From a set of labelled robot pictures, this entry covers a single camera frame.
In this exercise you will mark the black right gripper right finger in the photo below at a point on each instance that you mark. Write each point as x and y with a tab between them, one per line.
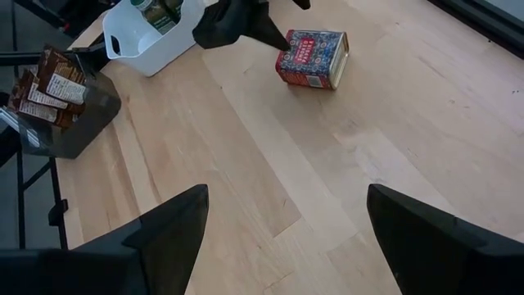
417	246

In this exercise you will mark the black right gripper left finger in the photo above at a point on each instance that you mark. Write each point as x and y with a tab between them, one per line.
176	237

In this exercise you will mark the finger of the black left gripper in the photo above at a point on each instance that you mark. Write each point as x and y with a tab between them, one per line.
272	34
302	3

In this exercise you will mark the green-lidded glass spice jar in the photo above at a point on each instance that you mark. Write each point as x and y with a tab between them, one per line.
157	18

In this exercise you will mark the white plastic bin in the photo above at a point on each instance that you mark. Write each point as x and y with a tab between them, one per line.
155	45

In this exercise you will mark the grey translucent plastic bin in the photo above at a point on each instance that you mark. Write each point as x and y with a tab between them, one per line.
73	131

